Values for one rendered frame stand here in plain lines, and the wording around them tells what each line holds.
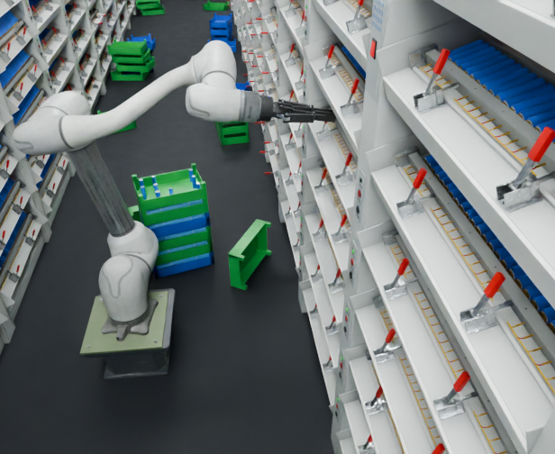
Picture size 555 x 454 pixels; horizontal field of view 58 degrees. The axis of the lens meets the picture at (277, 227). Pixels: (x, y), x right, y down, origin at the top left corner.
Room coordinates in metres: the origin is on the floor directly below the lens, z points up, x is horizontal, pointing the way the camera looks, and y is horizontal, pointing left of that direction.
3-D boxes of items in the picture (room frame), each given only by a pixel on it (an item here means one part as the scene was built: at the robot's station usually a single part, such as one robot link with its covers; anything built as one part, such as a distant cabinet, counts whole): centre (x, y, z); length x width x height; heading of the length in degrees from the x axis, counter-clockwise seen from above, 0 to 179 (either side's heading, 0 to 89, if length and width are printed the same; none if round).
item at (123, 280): (1.38, 0.58, 0.38); 0.18 x 0.16 x 0.22; 178
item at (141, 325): (1.35, 0.58, 0.24); 0.22 x 0.18 x 0.06; 177
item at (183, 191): (1.97, 0.50, 0.44); 0.30 x 0.20 x 0.08; 111
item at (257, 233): (1.88, 0.13, 0.10); 0.30 x 0.08 x 0.20; 156
